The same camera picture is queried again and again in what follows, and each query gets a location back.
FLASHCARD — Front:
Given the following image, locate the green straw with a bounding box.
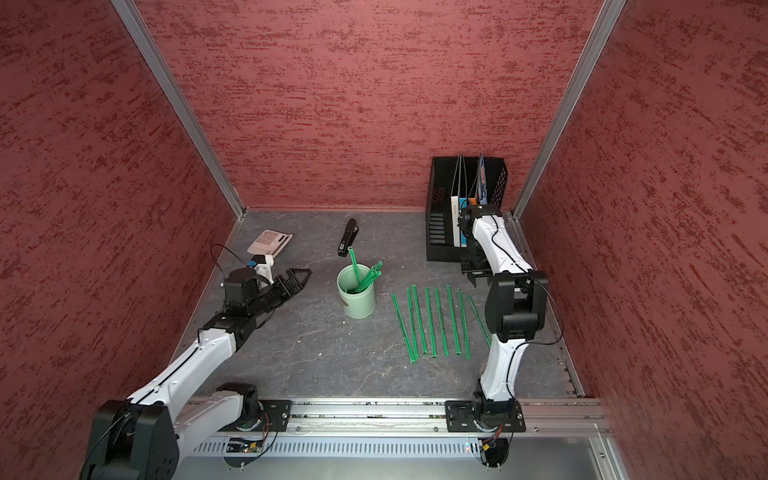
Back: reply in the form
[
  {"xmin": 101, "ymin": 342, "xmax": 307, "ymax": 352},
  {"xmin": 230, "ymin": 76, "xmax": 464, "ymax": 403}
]
[
  {"xmin": 468, "ymin": 296, "xmax": 492, "ymax": 348},
  {"xmin": 406, "ymin": 288, "xmax": 419, "ymax": 362},
  {"xmin": 434, "ymin": 288, "xmax": 450, "ymax": 357},
  {"xmin": 458, "ymin": 289, "xmax": 471, "ymax": 359},
  {"xmin": 446, "ymin": 285, "xmax": 462, "ymax": 356},
  {"xmin": 348, "ymin": 246, "xmax": 362, "ymax": 293},
  {"xmin": 425, "ymin": 287, "xmax": 437, "ymax": 358},
  {"xmin": 411, "ymin": 284, "xmax": 428, "ymax": 356},
  {"xmin": 391, "ymin": 293, "xmax": 417, "ymax": 363},
  {"xmin": 357, "ymin": 261, "xmax": 383, "ymax": 293}
]

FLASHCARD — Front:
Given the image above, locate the black stapler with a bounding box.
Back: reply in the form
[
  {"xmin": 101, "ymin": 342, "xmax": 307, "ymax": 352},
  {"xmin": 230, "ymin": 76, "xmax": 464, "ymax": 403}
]
[{"xmin": 337, "ymin": 218, "xmax": 359, "ymax": 257}]

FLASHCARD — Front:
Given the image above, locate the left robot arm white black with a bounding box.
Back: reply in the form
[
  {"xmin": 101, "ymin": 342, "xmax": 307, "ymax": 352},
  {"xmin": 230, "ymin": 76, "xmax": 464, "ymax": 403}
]
[{"xmin": 79, "ymin": 267, "xmax": 312, "ymax": 479}]

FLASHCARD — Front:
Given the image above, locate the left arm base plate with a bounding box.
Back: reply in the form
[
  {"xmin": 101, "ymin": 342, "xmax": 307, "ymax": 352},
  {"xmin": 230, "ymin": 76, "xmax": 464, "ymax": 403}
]
[{"xmin": 259, "ymin": 399, "xmax": 293, "ymax": 433}]

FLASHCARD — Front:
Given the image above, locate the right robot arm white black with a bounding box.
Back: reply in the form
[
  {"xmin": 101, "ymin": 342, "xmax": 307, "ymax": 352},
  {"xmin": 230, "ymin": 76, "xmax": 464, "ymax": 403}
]
[{"xmin": 458, "ymin": 204, "xmax": 548, "ymax": 431}]

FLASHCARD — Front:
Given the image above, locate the light blue folder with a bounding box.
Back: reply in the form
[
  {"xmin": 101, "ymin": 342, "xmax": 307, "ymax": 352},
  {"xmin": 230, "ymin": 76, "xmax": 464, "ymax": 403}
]
[{"xmin": 476, "ymin": 154, "xmax": 488, "ymax": 205}]

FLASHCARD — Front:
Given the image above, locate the aluminium mounting rail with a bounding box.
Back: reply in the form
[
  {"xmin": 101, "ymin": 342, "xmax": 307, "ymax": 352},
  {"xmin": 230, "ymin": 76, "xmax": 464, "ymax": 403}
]
[{"xmin": 173, "ymin": 395, "xmax": 610, "ymax": 438}]

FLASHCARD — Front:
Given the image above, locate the pale green storage cup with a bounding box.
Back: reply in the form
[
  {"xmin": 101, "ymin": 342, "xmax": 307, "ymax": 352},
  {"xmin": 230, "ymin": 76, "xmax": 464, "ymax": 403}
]
[{"xmin": 336, "ymin": 265, "xmax": 376, "ymax": 320}]

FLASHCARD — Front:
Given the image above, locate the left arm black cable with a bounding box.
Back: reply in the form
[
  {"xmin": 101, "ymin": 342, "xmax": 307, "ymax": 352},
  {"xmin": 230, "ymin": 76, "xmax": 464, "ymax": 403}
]
[{"xmin": 209, "ymin": 243, "xmax": 253, "ymax": 283}]

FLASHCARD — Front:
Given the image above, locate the black mesh file organizer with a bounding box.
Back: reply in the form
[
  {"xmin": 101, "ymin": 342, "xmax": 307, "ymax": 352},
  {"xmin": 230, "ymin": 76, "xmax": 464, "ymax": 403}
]
[{"xmin": 426, "ymin": 156, "xmax": 508, "ymax": 262}]

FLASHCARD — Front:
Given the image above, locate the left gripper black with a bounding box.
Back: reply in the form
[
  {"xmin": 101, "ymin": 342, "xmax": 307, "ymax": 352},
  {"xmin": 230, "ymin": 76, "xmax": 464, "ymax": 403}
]
[{"xmin": 248, "ymin": 268, "xmax": 312, "ymax": 317}]

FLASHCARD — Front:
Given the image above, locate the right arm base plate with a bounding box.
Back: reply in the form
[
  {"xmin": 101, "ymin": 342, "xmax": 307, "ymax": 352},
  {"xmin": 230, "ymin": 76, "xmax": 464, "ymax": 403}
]
[{"xmin": 445, "ymin": 399, "xmax": 526, "ymax": 434}]

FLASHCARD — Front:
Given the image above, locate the left aluminium corner post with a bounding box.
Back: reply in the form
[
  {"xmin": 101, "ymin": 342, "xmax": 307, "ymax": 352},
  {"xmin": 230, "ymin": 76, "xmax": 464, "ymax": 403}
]
[{"xmin": 111, "ymin": 0, "xmax": 247, "ymax": 220}]

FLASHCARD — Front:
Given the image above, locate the aluminium corner post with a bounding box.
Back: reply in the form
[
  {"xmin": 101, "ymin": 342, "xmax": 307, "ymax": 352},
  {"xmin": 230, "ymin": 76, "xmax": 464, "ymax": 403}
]
[
  {"xmin": 511, "ymin": 0, "xmax": 628, "ymax": 220},
  {"xmin": 111, "ymin": 0, "xmax": 247, "ymax": 220}
]

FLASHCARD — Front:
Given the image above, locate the right aluminium corner post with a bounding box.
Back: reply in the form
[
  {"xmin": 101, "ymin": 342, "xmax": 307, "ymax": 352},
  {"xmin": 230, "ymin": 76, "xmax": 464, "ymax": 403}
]
[{"xmin": 511, "ymin": 0, "xmax": 628, "ymax": 220}]

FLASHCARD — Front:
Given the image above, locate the green straw upright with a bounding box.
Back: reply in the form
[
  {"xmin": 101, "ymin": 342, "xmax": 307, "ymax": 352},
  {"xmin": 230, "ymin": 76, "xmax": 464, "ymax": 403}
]
[{"xmin": 348, "ymin": 246, "xmax": 362, "ymax": 293}]

